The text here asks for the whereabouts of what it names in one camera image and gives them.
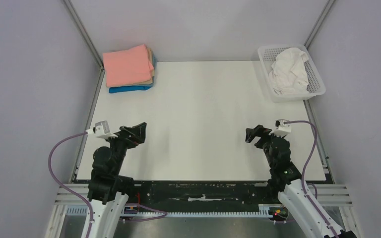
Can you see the white cable duct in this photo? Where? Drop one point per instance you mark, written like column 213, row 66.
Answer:
column 263, row 212

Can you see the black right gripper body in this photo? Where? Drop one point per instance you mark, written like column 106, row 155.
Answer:
column 264, row 139

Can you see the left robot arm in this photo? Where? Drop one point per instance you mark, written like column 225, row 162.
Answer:
column 108, row 191

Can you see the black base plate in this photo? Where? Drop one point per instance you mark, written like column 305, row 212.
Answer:
column 202, row 196

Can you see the white t shirt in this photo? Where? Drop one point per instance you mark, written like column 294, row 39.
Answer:
column 288, row 75

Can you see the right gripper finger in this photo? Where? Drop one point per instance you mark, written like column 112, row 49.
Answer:
column 264, row 136
column 252, row 133

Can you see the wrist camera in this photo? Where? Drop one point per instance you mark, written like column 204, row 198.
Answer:
column 102, row 130
column 281, row 128

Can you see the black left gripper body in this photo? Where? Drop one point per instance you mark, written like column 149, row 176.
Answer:
column 121, row 142

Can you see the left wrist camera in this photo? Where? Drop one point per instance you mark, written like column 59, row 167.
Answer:
column 102, row 130

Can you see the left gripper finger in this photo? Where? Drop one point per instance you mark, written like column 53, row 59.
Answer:
column 137, row 138
column 137, row 129

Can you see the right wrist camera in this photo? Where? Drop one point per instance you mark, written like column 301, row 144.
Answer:
column 281, row 128

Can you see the pink folded t shirt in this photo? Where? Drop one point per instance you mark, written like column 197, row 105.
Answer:
column 127, row 65

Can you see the white plastic basket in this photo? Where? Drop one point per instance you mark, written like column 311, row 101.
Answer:
column 267, row 55

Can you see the blue folded t shirt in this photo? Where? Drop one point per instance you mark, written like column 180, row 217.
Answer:
column 141, row 87

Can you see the aluminium frame rail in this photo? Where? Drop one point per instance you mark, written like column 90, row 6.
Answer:
column 329, row 195

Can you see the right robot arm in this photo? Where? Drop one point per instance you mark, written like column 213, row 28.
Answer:
column 288, row 185

